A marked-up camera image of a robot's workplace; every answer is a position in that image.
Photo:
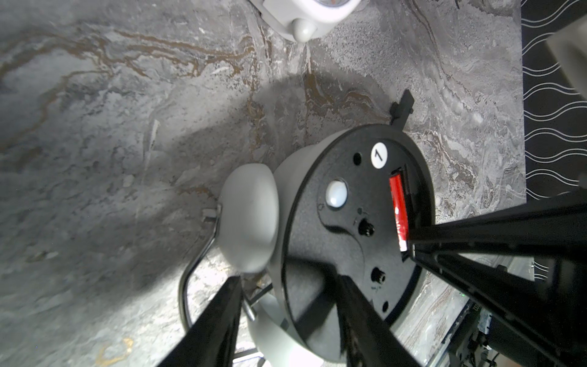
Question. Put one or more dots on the white twin bell alarm clock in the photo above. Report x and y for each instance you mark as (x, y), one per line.
(325, 211)

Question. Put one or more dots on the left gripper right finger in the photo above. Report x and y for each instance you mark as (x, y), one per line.
(365, 339)

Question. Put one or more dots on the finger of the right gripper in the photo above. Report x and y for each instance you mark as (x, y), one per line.
(525, 265)

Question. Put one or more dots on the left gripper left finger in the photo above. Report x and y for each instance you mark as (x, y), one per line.
(211, 340)

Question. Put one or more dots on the white square alarm clock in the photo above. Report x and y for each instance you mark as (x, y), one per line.
(303, 20)

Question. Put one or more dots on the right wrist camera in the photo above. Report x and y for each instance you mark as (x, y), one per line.
(568, 46)

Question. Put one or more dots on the black battery cover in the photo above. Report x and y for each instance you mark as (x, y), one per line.
(401, 111)

